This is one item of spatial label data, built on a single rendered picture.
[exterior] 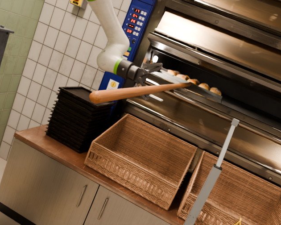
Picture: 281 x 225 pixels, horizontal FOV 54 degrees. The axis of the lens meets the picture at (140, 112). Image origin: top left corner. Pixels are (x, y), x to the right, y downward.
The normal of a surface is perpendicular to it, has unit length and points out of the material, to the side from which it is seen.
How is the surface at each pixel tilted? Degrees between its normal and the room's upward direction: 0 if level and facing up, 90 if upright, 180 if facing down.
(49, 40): 90
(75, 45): 90
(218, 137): 70
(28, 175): 90
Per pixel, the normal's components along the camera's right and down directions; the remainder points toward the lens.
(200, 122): -0.13, -0.20
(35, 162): -0.28, 0.11
